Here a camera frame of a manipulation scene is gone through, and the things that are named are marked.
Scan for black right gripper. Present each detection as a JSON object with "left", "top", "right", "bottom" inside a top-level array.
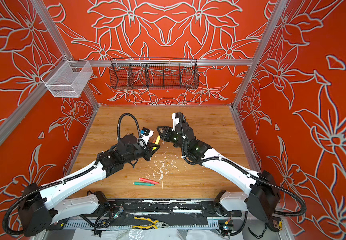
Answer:
[{"left": 155, "top": 124, "right": 189, "bottom": 153}]

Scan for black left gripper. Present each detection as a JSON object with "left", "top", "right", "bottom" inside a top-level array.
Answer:
[{"left": 124, "top": 140, "right": 161, "bottom": 164}]

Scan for yellow highlighter pen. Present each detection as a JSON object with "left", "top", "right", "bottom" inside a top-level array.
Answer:
[{"left": 153, "top": 136, "right": 161, "bottom": 150}]

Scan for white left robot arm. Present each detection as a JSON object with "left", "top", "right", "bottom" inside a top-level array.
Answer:
[{"left": 2, "top": 113, "right": 160, "bottom": 237}]

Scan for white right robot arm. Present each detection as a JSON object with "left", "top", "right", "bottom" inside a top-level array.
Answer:
[{"left": 157, "top": 112, "right": 307, "bottom": 223}]

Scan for pink highlighter pen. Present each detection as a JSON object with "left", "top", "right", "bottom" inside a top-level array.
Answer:
[{"left": 139, "top": 178, "right": 160, "bottom": 185}]

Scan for green highlighter pen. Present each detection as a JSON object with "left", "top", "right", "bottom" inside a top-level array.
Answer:
[{"left": 133, "top": 182, "right": 155, "bottom": 186}]

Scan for white mesh basket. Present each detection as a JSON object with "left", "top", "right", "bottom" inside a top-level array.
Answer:
[{"left": 41, "top": 61, "right": 93, "bottom": 98}]

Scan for right tape measure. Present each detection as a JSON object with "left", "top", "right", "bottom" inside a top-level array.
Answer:
[{"left": 265, "top": 216, "right": 283, "bottom": 233}]

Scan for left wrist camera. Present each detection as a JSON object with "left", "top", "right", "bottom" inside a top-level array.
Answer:
[{"left": 140, "top": 128, "right": 154, "bottom": 147}]

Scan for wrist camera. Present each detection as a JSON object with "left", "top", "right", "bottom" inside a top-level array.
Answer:
[
  {"left": 172, "top": 112, "right": 186, "bottom": 133},
  {"left": 140, "top": 128, "right": 154, "bottom": 147}
]

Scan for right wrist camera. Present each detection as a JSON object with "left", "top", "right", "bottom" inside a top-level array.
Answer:
[{"left": 172, "top": 112, "right": 186, "bottom": 133}]

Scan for yellow handled pliers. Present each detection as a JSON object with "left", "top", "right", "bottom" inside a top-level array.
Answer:
[{"left": 132, "top": 217, "right": 170, "bottom": 230}]

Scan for black wire basket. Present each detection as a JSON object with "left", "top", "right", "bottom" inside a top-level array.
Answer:
[{"left": 109, "top": 58, "right": 199, "bottom": 90}]

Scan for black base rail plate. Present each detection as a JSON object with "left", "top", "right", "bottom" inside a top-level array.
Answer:
[{"left": 108, "top": 199, "right": 243, "bottom": 217}]

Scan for grey cable duct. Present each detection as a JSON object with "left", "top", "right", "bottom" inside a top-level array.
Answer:
[{"left": 62, "top": 219, "right": 220, "bottom": 231}]

